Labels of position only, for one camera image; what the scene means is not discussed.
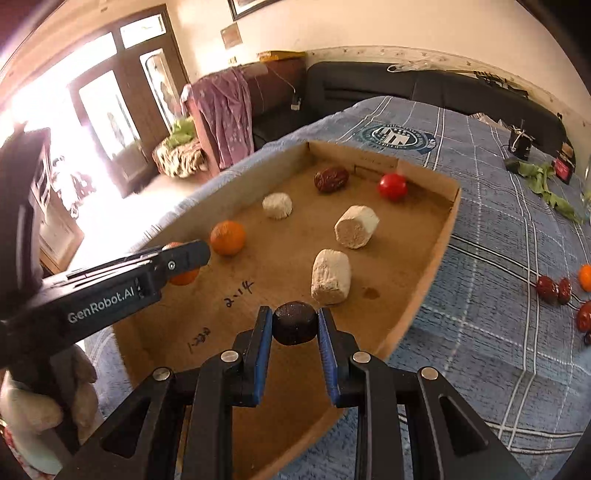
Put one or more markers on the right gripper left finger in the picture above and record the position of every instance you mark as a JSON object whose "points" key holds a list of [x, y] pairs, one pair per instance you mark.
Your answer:
{"points": [[179, 425]]}

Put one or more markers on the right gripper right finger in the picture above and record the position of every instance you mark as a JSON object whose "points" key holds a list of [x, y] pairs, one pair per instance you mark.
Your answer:
{"points": [[449, 440]]}

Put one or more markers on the orange mandarin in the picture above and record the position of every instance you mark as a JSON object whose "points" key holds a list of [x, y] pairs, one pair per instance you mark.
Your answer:
{"points": [[227, 238], [185, 278], [584, 277]]}

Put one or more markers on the large red date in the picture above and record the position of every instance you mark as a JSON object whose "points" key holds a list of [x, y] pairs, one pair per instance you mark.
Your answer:
{"points": [[583, 317]]}

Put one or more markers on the left gloved hand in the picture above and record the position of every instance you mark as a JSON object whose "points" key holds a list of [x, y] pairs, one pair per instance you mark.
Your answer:
{"points": [[27, 415]]}

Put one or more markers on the blue plaid tablecloth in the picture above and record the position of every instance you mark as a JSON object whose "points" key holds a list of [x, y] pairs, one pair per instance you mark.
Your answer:
{"points": [[520, 362]]}

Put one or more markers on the orange mandarin in tray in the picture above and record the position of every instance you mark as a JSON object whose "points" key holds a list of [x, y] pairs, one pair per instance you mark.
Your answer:
{"points": [[227, 238]]}

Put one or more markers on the long white yam piece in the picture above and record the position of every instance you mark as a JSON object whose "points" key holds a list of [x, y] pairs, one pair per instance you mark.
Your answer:
{"points": [[331, 277]]}

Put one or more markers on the cardboard tray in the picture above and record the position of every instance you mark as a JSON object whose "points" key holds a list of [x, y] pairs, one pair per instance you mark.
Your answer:
{"points": [[391, 275]]}

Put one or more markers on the white yam cylinder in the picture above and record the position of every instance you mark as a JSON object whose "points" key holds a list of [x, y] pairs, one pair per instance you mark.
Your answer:
{"points": [[356, 226]]}

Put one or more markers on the small white yam chunk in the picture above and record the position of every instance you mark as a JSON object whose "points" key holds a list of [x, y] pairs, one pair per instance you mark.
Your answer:
{"points": [[277, 206]]}

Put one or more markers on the red tomato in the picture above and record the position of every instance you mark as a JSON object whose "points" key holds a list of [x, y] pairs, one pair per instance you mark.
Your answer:
{"points": [[393, 187]]}

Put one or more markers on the green leafy vegetable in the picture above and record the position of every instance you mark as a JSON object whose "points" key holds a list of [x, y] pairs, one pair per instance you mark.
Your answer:
{"points": [[537, 177]]}

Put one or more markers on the purple cloth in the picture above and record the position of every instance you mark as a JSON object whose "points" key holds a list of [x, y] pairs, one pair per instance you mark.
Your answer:
{"points": [[221, 109]]}

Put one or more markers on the large dark date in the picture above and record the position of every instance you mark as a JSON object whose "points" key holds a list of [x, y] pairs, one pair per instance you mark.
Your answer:
{"points": [[331, 179]]}

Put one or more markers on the red labelled jar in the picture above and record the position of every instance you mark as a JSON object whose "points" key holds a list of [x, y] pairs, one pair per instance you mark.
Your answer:
{"points": [[564, 163]]}

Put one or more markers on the black small device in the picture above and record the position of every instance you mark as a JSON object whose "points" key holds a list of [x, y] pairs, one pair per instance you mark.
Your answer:
{"points": [[520, 142]]}

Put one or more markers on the brown armchair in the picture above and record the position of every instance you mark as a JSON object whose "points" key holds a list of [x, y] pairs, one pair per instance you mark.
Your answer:
{"points": [[276, 89]]}

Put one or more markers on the framed painting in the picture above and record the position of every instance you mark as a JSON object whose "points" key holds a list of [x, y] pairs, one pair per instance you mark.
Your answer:
{"points": [[241, 8]]}

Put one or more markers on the wooden door frame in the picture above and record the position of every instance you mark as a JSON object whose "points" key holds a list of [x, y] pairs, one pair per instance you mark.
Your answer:
{"points": [[129, 100]]}

